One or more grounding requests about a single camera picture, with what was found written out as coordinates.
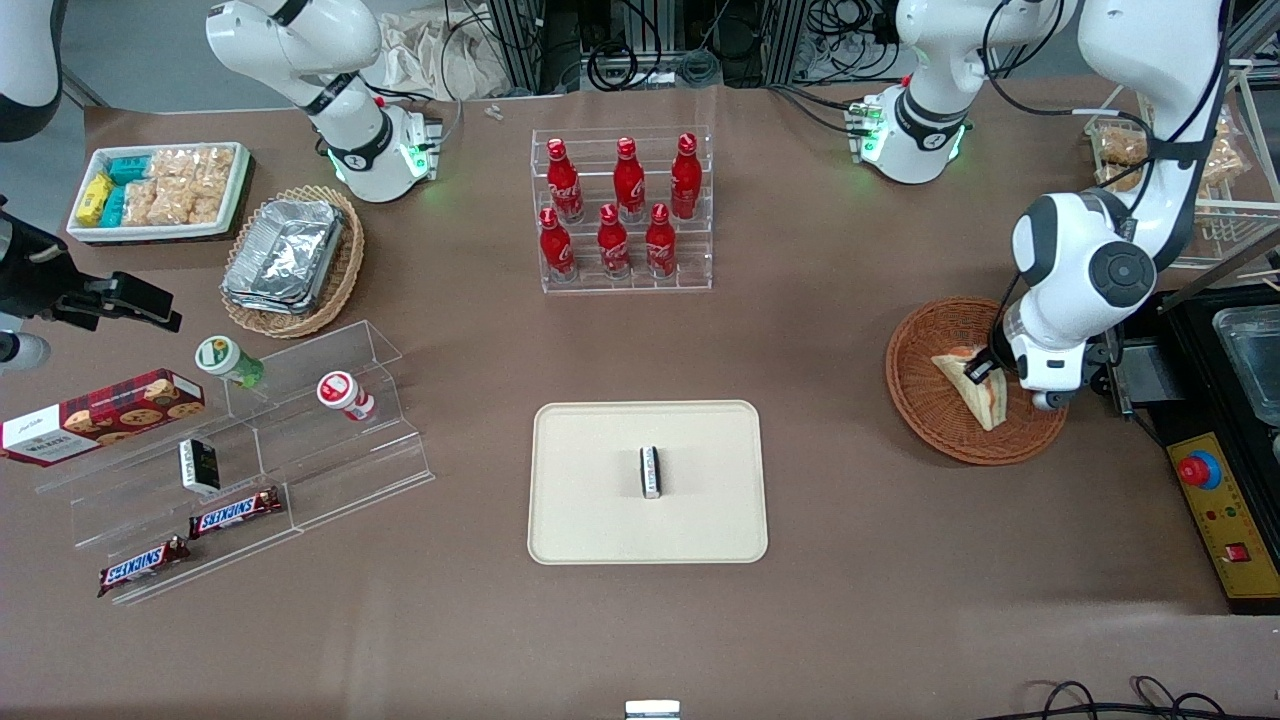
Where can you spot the brown round wicker basket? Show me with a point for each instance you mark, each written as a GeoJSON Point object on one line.
{"type": "Point", "coordinates": [930, 420]}

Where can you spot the stacked aluminium foil containers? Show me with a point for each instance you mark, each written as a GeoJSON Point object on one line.
{"type": "Point", "coordinates": [285, 255]}

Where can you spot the clear acrylic bottle rack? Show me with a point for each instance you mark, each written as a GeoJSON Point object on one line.
{"type": "Point", "coordinates": [625, 285]}

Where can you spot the small white black device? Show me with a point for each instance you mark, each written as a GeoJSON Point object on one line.
{"type": "Point", "coordinates": [652, 710]}

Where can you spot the clear rice cracker bag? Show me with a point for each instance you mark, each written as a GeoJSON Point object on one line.
{"type": "Point", "coordinates": [1230, 160]}
{"type": "Point", "coordinates": [142, 203]}
{"type": "Point", "coordinates": [190, 203]}
{"type": "Point", "coordinates": [172, 165]}
{"type": "Point", "coordinates": [1118, 178]}
{"type": "Point", "coordinates": [215, 165]}
{"type": "Point", "coordinates": [1122, 147]}

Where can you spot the teal snack packet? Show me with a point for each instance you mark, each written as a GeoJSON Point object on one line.
{"type": "Point", "coordinates": [113, 207]}
{"type": "Point", "coordinates": [128, 169]}

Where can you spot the small black white snack bar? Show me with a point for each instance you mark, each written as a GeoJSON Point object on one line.
{"type": "Point", "coordinates": [651, 472]}

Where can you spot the small black snack box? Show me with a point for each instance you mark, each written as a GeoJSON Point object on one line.
{"type": "Point", "coordinates": [199, 466]}

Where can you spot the triangular sandwich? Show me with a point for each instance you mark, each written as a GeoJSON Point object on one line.
{"type": "Point", "coordinates": [985, 405]}

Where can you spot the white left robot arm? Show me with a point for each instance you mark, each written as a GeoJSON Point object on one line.
{"type": "Point", "coordinates": [1070, 260]}

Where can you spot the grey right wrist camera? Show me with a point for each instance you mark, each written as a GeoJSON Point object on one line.
{"type": "Point", "coordinates": [22, 352]}

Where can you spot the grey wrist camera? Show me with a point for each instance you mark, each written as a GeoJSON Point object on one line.
{"type": "Point", "coordinates": [1047, 401]}
{"type": "Point", "coordinates": [22, 352]}

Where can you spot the yellow snack packet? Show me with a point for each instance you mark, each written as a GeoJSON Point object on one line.
{"type": "Point", "coordinates": [94, 198]}

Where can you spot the white rectangular snack bin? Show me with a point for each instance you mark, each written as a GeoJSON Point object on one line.
{"type": "Point", "coordinates": [150, 233]}

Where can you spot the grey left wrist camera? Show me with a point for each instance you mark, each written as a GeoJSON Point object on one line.
{"type": "Point", "coordinates": [1047, 401]}

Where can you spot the black machine with yellow panel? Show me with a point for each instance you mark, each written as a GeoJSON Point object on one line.
{"type": "Point", "coordinates": [1225, 540]}

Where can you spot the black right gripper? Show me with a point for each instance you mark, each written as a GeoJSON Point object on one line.
{"type": "Point", "coordinates": [40, 282]}

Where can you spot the aluminium profile frame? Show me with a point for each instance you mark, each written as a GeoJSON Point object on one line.
{"type": "Point", "coordinates": [520, 45]}

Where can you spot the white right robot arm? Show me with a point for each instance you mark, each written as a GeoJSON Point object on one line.
{"type": "Point", "coordinates": [320, 60]}

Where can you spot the clear acrylic stepped shelf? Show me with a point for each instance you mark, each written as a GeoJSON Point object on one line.
{"type": "Point", "coordinates": [330, 470]}

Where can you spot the red emergency stop button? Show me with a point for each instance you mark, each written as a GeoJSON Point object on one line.
{"type": "Point", "coordinates": [1199, 470]}

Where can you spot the red tartan cookie box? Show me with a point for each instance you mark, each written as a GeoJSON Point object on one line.
{"type": "Point", "coordinates": [110, 415]}

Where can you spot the snickers chocolate bar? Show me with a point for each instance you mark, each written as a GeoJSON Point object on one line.
{"type": "Point", "coordinates": [235, 513]}
{"type": "Point", "coordinates": [143, 566]}

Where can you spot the crumpled beige paper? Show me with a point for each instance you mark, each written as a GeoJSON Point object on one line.
{"type": "Point", "coordinates": [420, 55]}

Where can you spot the beige rectangular tray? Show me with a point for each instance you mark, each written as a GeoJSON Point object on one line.
{"type": "Point", "coordinates": [590, 500]}

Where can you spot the light oval wicker basket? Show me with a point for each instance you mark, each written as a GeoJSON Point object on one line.
{"type": "Point", "coordinates": [345, 270]}

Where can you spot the red cola bottle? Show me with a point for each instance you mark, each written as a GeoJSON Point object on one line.
{"type": "Point", "coordinates": [563, 185]}
{"type": "Point", "coordinates": [660, 245]}
{"type": "Point", "coordinates": [629, 185]}
{"type": "Point", "coordinates": [613, 248]}
{"type": "Point", "coordinates": [556, 250]}
{"type": "Point", "coordinates": [686, 180]}

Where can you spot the clear glass dish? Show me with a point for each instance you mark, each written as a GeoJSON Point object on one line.
{"type": "Point", "coordinates": [1250, 365]}

